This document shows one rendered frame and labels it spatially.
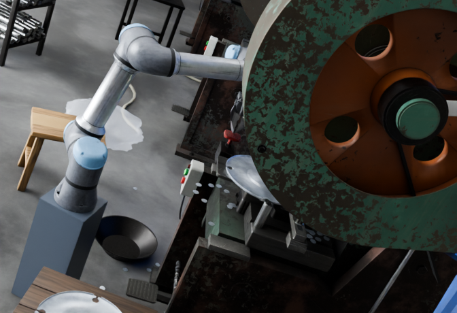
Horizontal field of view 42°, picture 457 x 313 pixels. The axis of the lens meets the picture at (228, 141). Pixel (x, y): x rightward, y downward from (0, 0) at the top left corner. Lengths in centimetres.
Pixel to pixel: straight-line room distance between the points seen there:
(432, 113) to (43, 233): 139
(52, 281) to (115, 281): 65
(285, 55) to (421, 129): 37
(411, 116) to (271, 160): 36
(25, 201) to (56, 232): 73
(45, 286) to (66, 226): 26
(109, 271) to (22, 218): 47
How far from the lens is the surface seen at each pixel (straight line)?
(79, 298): 197
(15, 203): 287
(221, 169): 202
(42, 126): 283
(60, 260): 223
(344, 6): 139
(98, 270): 264
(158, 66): 194
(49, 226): 219
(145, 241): 283
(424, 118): 146
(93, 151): 206
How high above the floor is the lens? 169
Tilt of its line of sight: 24 degrees down
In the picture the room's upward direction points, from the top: 24 degrees clockwise
